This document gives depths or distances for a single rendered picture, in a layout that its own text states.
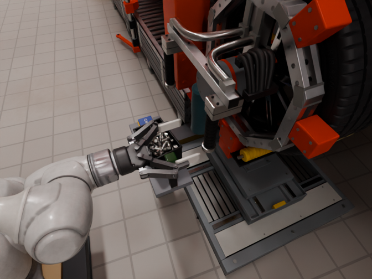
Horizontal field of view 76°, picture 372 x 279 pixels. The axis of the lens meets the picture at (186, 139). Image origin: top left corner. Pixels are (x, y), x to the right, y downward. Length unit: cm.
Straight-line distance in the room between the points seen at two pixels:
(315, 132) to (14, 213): 69
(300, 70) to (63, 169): 61
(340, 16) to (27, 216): 71
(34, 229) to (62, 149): 145
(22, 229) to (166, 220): 103
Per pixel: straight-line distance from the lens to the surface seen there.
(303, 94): 67
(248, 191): 131
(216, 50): 69
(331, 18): 62
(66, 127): 204
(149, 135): 68
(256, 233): 139
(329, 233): 163
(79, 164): 62
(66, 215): 47
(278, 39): 87
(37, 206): 50
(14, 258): 106
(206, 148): 74
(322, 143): 70
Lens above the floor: 136
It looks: 52 degrees down
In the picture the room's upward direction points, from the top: straight up
